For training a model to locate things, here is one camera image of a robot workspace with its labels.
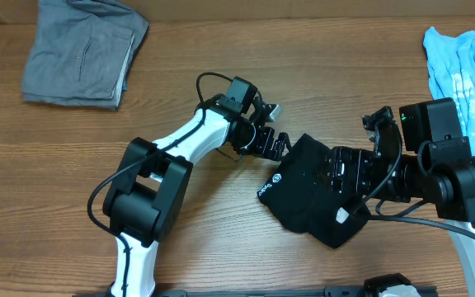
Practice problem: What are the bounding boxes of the folded grey shorts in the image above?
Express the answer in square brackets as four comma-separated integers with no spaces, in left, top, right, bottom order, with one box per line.
[21,0,149,111]

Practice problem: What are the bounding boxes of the light blue t-shirt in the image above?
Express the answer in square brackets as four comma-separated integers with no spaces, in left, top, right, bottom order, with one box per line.
[423,27,475,156]

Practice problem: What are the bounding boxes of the black polo shirt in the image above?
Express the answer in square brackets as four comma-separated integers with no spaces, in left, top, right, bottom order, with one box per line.
[257,134,368,249]

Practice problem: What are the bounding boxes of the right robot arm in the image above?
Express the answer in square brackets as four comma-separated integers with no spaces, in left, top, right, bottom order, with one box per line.
[319,98,475,296]

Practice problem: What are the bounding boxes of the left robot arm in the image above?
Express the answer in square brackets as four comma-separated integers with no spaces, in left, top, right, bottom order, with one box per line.
[102,77,290,296]

